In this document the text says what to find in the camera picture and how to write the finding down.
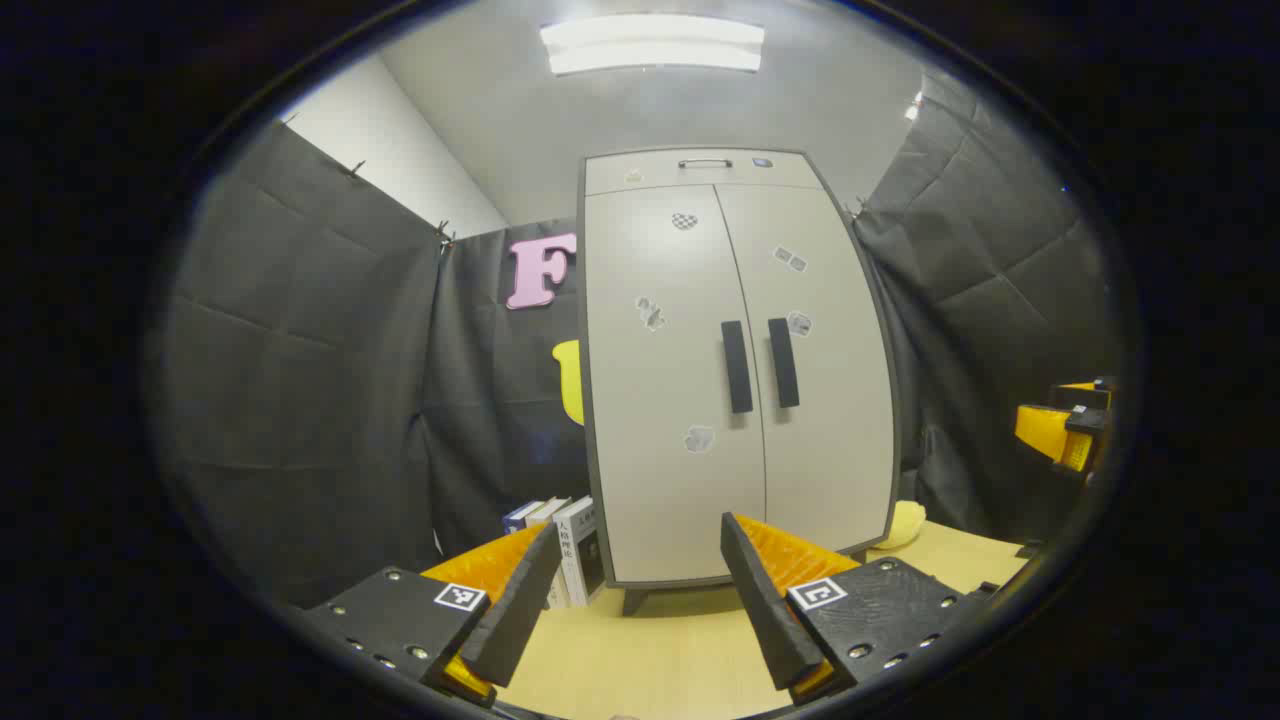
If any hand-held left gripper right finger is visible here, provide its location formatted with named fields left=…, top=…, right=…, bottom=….
left=720, top=512, right=986, bottom=706

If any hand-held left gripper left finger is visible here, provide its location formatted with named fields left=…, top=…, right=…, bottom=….
left=305, top=520, right=563, bottom=706

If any white double-door shoe cabinet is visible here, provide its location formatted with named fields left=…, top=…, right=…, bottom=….
left=577, top=148, right=901, bottom=616

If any white shoe cabinet door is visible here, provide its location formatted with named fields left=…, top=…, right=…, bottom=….
left=583, top=185, right=768, bottom=586
left=715, top=182, right=896, bottom=553

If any white cabinet drawer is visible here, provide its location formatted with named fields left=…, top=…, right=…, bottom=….
left=585, top=150, right=826, bottom=196

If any white book with black print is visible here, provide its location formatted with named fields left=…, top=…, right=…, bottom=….
left=552, top=495, right=608, bottom=609

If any pale yellow soft object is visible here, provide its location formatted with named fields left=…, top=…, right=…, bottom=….
left=865, top=500, right=928, bottom=551

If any black backdrop cloth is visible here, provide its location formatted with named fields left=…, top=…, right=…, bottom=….
left=150, top=70, right=1116, bottom=611

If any long ceiling light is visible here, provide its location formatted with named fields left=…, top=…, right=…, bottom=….
left=540, top=15, right=766, bottom=76

